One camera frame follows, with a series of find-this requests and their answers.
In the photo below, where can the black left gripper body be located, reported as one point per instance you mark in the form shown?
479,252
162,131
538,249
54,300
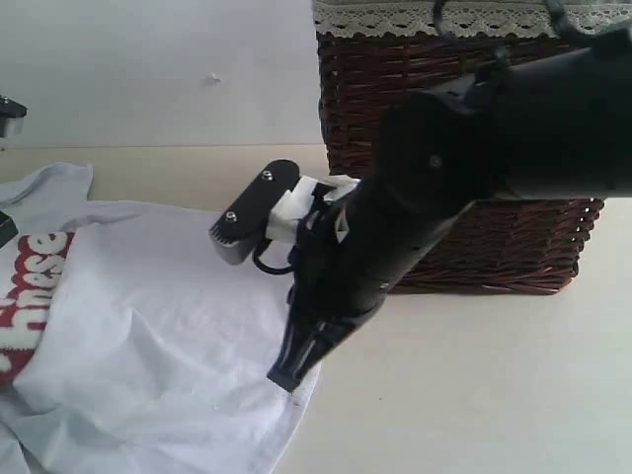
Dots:
8,229

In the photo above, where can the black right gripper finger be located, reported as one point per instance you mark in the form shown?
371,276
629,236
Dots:
303,346

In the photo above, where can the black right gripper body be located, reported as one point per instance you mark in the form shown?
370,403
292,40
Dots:
344,264

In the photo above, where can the white t-shirt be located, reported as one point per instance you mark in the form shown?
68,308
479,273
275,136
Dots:
128,345

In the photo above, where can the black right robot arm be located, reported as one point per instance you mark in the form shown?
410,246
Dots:
554,128

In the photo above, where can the dark brown wicker basket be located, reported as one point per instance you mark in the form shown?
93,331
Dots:
497,246

